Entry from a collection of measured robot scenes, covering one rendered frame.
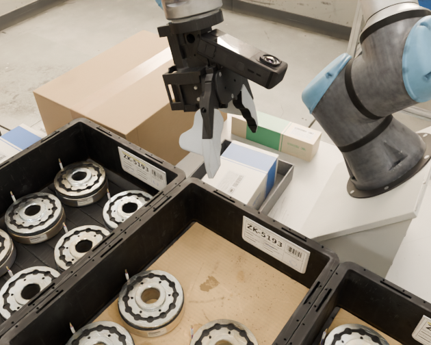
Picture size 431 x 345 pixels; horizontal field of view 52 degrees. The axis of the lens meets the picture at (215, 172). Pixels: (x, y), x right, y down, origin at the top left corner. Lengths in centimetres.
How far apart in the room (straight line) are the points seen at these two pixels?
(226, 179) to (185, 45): 44
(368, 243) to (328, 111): 25
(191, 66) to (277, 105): 205
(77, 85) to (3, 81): 202
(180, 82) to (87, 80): 58
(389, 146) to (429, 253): 31
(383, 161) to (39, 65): 269
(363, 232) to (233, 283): 25
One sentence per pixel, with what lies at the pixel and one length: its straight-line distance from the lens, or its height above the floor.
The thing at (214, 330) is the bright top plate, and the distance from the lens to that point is 69.
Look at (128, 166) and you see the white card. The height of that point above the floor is 88.
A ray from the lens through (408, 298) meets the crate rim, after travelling 69.
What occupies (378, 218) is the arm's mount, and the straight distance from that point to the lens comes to 79.
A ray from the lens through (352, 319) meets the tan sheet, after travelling 76.
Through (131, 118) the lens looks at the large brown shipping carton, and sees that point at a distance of 99.
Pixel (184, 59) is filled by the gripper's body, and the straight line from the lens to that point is 61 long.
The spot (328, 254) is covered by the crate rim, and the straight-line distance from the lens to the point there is 70.
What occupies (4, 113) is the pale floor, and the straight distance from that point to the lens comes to 282.
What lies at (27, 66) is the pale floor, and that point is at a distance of 325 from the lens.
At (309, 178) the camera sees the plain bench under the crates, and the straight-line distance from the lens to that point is 114.
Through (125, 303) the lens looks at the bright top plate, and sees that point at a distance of 73.
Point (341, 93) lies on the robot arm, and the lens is 80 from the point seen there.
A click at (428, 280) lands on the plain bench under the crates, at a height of 70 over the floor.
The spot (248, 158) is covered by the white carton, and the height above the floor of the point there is 79.
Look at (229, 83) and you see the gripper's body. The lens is 60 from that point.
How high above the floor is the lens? 147
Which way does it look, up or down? 43 degrees down
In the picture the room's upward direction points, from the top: straight up
